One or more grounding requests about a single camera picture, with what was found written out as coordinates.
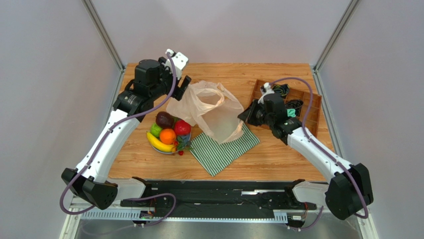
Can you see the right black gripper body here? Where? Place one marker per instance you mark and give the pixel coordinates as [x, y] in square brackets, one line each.
[252, 114]

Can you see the wooden compartment tray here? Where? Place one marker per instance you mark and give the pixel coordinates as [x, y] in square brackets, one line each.
[304, 104]

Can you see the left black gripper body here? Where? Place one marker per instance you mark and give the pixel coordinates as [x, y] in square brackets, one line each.
[168, 81]

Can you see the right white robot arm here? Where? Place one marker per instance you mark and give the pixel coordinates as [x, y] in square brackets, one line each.
[348, 189]

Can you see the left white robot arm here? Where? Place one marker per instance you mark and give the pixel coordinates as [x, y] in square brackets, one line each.
[154, 83]

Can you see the cherry sprig with leaves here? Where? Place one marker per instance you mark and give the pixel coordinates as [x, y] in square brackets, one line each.
[182, 144]

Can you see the red pomegranate fruit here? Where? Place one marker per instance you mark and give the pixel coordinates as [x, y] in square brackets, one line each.
[182, 128]

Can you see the light green fruit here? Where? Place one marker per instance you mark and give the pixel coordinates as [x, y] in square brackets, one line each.
[155, 130]

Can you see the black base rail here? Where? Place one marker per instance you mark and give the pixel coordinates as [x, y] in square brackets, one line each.
[195, 199]

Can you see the dark green mango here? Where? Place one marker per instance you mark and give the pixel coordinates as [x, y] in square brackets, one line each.
[175, 120]

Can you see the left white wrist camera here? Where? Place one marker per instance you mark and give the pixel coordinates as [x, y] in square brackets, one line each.
[176, 62]

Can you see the blue plate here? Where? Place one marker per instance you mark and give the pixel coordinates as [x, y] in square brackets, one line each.
[171, 140]

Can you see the yellow banana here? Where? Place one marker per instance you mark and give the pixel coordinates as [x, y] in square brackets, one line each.
[160, 146]

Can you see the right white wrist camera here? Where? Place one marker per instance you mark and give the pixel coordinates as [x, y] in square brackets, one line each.
[265, 89]

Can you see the teal white socks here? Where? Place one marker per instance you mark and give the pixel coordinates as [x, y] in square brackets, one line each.
[291, 113]

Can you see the translucent banana print plastic bag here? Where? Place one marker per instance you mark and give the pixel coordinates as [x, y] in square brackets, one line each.
[211, 107]

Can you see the orange fruit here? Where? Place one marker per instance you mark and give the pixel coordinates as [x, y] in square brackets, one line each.
[167, 136]

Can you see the dark red apple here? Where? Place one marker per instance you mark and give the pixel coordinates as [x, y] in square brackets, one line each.
[164, 120]

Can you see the green striped cloth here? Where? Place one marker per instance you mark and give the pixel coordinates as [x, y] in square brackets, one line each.
[215, 157]

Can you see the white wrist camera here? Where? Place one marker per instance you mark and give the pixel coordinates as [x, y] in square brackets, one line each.
[176, 62]
[265, 89]

